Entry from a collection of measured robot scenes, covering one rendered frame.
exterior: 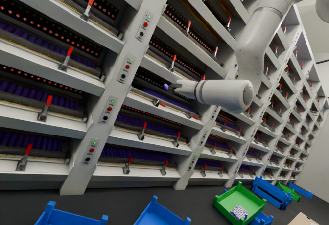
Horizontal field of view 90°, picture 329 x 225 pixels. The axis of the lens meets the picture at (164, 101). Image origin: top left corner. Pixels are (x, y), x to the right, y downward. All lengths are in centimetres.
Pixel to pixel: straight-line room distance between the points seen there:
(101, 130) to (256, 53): 64
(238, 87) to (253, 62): 12
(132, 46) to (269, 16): 48
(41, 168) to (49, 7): 58
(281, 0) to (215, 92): 31
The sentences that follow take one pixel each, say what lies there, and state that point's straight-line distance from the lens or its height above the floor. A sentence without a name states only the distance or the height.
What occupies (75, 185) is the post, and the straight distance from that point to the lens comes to 88.
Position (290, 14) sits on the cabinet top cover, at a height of 167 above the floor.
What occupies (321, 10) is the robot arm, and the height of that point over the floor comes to 100.
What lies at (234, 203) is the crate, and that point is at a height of 6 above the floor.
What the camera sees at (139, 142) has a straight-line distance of 87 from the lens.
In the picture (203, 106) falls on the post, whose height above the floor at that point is 60.
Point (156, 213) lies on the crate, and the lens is 97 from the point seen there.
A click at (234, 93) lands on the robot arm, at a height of 63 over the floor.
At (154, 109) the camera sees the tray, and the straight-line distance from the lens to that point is 84.
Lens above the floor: 54
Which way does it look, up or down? 1 degrees down
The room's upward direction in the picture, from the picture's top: 24 degrees clockwise
